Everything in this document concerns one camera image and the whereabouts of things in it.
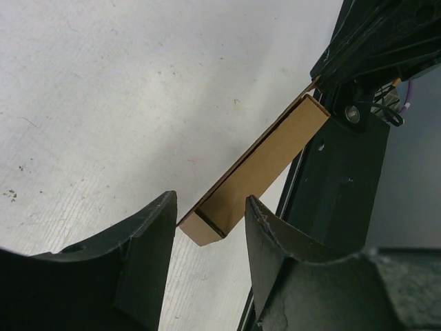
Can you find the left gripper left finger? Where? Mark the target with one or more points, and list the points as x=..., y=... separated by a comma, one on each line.
x=114, y=280

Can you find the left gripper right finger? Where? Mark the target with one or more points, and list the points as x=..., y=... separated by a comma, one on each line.
x=299, y=283

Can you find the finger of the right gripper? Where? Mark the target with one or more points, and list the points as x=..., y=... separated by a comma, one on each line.
x=375, y=42

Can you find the brown cardboard box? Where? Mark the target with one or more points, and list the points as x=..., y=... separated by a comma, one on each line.
x=219, y=210

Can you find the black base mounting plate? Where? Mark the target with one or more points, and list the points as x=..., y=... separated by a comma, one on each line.
x=332, y=183

